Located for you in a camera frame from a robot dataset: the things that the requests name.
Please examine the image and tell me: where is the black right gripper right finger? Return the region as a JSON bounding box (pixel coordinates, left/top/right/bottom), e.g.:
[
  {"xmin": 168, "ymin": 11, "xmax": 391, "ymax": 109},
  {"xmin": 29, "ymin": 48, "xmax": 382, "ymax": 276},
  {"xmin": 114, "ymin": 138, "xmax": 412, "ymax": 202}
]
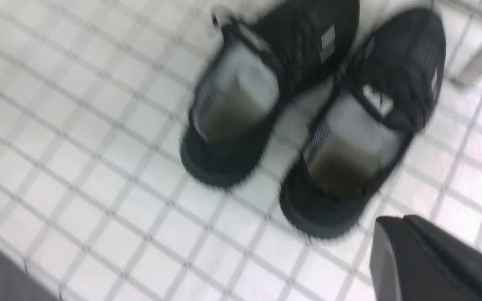
[{"xmin": 369, "ymin": 215, "xmax": 482, "ymax": 301}]

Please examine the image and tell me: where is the black knit shoe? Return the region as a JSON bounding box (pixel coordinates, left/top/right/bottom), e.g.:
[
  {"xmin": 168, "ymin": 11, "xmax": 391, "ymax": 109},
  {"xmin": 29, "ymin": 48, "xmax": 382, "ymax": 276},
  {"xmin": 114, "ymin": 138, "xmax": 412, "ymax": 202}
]
[
  {"xmin": 279, "ymin": 0, "xmax": 447, "ymax": 239},
  {"xmin": 180, "ymin": 0, "xmax": 360, "ymax": 189}
]

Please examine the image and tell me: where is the silver metal shoe rack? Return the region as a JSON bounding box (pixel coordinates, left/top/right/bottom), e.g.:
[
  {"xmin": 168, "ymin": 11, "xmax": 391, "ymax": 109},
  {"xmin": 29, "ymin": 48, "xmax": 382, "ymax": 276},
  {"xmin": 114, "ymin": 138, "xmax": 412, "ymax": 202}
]
[{"xmin": 437, "ymin": 0, "xmax": 482, "ymax": 87}]

